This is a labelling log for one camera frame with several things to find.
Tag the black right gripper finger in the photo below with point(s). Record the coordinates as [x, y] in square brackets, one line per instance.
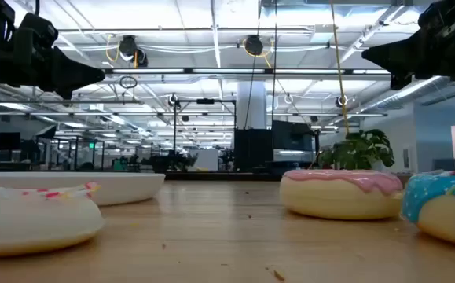
[396, 55]

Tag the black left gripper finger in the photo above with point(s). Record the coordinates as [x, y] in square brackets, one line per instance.
[74, 72]

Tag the small white sprinkled donut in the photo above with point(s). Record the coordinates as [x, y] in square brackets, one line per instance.
[34, 224]

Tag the large pink glazed donut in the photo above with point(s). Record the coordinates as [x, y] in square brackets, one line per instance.
[337, 200]

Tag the large blue glazed donut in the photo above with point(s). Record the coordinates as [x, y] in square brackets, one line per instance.
[447, 220]

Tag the dark computer monitor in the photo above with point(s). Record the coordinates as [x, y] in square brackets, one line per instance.
[6, 141]

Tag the green potted plant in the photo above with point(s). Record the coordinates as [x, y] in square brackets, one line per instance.
[358, 151]

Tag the white round plate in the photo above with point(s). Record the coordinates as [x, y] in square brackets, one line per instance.
[125, 188]

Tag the long ceiling light fixture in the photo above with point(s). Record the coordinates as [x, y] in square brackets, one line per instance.
[227, 71]

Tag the white building column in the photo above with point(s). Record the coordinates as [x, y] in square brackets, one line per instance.
[250, 106]

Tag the black cabinet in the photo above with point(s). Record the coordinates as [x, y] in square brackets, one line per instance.
[252, 151]

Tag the dark machine enclosure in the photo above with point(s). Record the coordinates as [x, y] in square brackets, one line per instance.
[292, 135]

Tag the black metal rig frame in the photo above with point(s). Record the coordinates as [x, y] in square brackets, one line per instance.
[205, 101]

